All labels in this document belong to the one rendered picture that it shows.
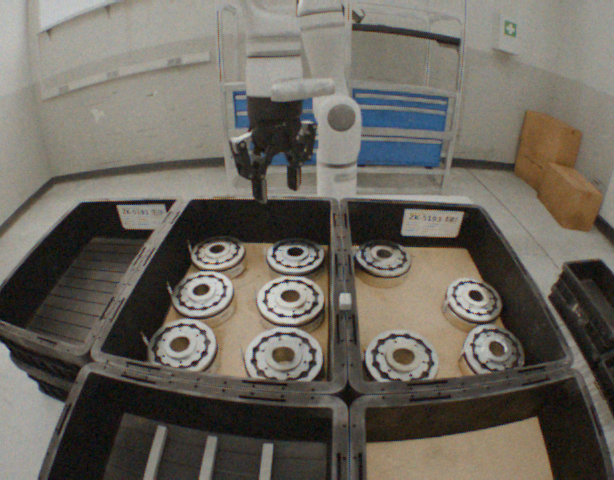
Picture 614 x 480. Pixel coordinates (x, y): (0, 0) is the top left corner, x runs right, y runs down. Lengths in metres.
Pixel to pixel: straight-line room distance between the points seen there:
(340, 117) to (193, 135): 2.75
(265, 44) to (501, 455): 0.58
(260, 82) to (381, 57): 2.80
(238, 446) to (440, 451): 0.24
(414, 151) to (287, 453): 2.32
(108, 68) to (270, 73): 3.23
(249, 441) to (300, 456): 0.06
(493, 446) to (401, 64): 3.10
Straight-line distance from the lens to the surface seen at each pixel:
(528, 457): 0.49
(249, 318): 0.52
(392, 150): 2.46
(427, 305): 0.57
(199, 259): 0.61
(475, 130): 3.71
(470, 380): 0.37
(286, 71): 0.42
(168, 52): 3.29
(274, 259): 0.58
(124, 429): 0.47
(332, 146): 0.71
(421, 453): 0.43
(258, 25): 0.42
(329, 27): 0.68
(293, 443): 0.41
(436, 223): 0.67
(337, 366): 0.34
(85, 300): 0.67
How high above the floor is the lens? 1.22
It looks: 35 degrees down
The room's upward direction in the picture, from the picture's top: straight up
